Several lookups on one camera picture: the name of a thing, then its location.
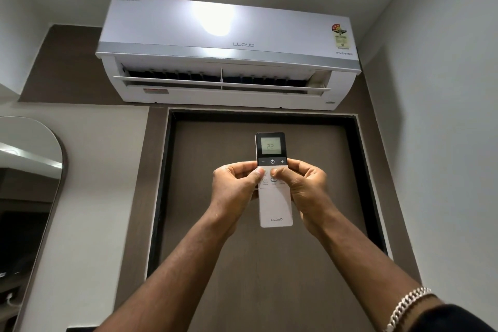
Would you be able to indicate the person's right hand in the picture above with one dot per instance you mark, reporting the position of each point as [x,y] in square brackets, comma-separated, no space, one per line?
[307,195]

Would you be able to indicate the person's left hand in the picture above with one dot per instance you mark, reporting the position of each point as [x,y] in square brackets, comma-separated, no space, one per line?
[229,191]

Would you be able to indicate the person's left thumb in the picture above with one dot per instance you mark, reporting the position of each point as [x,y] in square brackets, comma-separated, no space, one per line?
[256,179]

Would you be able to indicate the person's right thumb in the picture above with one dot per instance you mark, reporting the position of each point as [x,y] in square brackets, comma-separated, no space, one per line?
[283,179]

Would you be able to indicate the white air conditioner remote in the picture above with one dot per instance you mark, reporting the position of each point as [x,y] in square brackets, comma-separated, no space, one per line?
[274,203]

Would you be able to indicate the person's right forearm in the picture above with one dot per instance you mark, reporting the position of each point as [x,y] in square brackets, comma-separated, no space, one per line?
[373,265]

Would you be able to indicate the person's left forearm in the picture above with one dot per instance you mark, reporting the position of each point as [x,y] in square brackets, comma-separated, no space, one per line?
[163,277]

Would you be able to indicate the black sleeve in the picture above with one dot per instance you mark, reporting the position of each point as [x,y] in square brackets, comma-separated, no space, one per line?
[451,320]

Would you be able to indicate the brown door with black frame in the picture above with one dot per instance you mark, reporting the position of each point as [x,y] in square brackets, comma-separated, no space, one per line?
[268,226]

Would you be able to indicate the white wall air conditioner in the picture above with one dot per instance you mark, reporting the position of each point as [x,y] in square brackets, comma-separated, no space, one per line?
[227,55]

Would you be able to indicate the arched wall mirror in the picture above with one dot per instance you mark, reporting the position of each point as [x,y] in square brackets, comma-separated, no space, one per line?
[23,203]

